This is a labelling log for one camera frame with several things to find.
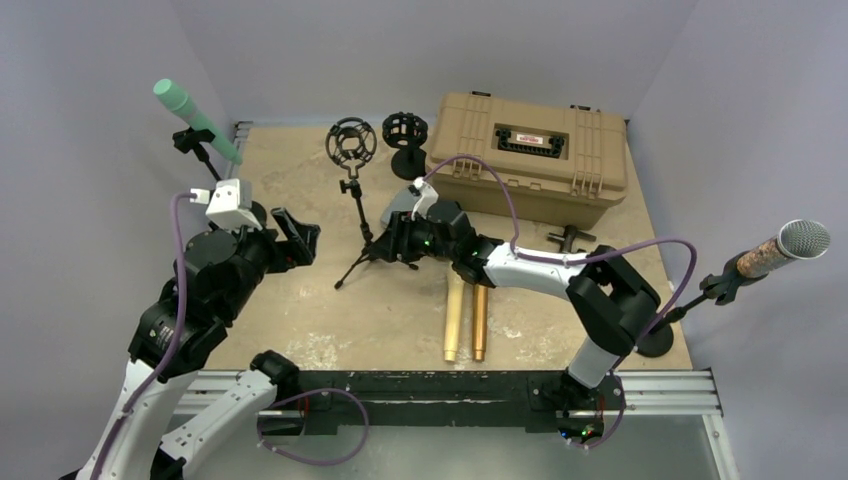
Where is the black tripod mic stand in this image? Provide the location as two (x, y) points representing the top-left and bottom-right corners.
(324, 112), (428, 290)

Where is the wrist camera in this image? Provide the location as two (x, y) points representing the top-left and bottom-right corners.
(189, 178), (263, 231)
(410, 177), (439, 219)

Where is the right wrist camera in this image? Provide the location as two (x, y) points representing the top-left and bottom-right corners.
(410, 177), (439, 219)

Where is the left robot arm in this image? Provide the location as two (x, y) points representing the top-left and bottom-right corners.
(68, 204), (321, 479)

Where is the cream microphone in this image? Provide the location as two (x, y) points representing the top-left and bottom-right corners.
(443, 271), (464, 363)

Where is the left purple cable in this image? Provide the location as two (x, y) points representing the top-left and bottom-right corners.
(89, 192), (200, 480)

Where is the black round base shockmount stand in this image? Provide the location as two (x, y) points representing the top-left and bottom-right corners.
(382, 112), (429, 181)

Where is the aluminium table frame rail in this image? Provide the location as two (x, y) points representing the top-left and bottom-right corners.
(158, 121), (740, 480)

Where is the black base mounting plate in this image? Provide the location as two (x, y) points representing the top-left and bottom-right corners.
(287, 370), (623, 440)

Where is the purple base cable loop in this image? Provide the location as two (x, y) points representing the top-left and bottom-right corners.
(256, 388), (370, 468)

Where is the grey plastic case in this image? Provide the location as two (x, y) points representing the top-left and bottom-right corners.
(380, 186), (421, 229)

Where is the tan plastic toolbox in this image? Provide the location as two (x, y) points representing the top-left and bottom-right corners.
(426, 92), (628, 230)

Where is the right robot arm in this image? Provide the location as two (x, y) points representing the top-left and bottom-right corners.
(369, 201), (660, 407)

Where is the black stand for patterned microphone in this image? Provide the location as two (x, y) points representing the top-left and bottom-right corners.
(636, 267), (765, 358)

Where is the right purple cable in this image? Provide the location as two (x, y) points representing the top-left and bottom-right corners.
(423, 154), (699, 346)

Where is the gold microphone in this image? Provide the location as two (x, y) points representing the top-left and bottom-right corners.
(471, 285), (489, 362)

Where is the black metal clamp bar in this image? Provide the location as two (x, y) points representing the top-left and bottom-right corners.
(547, 225), (597, 253)

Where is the mint green microphone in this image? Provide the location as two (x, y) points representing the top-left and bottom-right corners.
(153, 78), (243, 165)

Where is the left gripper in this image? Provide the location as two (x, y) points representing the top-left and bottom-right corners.
(212, 206), (318, 320)

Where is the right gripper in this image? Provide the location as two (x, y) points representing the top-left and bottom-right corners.
(368, 210), (457, 264)

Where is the black stand for green microphone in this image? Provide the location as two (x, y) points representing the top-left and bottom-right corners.
(172, 127), (222, 182)

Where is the silver head patterned microphone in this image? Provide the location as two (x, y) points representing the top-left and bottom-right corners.
(735, 219), (831, 279)

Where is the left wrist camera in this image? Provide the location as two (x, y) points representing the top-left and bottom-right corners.
(189, 178), (263, 231)

